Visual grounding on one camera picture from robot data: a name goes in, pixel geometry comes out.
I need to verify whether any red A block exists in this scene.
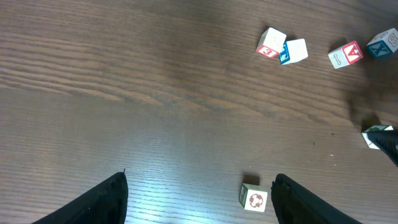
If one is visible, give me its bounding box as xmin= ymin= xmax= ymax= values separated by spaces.
xmin=328 ymin=41 xmax=363 ymax=69

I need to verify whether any soccer ball block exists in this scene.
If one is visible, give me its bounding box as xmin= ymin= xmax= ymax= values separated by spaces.
xmin=239 ymin=183 xmax=268 ymax=212

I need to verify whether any red 3 block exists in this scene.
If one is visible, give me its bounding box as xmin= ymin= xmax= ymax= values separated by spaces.
xmin=256 ymin=27 xmax=287 ymax=58

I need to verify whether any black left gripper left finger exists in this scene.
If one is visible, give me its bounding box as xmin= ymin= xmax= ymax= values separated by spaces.
xmin=33 ymin=172 xmax=128 ymax=224

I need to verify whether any yellow-edged wooden block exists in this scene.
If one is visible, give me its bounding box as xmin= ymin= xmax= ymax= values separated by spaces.
xmin=361 ymin=125 xmax=395 ymax=150

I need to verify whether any blue J block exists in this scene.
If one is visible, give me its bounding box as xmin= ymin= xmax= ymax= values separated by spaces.
xmin=279 ymin=39 xmax=308 ymax=65

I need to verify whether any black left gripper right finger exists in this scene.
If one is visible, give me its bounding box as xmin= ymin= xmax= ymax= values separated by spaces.
xmin=271 ymin=174 xmax=361 ymax=224

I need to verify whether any blue X block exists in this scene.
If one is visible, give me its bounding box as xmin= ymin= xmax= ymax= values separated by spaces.
xmin=366 ymin=28 xmax=397 ymax=58

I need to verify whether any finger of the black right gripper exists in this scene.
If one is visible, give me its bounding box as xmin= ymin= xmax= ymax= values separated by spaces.
xmin=374 ymin=130 xmax=398 ymax=166

